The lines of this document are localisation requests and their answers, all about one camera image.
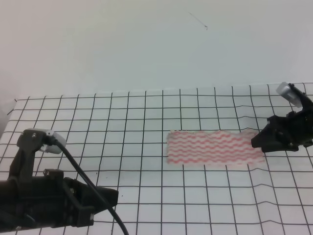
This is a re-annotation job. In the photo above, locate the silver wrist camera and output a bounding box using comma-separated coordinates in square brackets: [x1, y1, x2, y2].
[28, 128, 67, 154]
[276, 82, 302, 108]

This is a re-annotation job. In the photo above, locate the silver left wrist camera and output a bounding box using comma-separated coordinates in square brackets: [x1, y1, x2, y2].
[28, 128, 67, 154]

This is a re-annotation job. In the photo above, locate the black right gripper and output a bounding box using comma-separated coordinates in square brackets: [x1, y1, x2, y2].
[251, 83, 313, 153]

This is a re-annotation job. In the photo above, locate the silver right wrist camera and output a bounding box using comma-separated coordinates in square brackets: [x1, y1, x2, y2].
[276, 82, 302, 108]

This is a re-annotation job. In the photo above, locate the black left camera cable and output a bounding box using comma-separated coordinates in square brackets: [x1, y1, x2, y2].
[50, 137, 130, 235]

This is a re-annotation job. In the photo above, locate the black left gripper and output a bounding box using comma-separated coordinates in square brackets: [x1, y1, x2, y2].
[0, 129, 119, 230]

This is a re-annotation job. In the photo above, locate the pink wavy striped towel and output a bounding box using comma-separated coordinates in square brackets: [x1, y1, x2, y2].
[167, 129, 265, 165]

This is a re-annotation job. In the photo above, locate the white black-grid tablecloth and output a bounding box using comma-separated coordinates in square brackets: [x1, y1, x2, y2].
[0, 85, 313, 235]

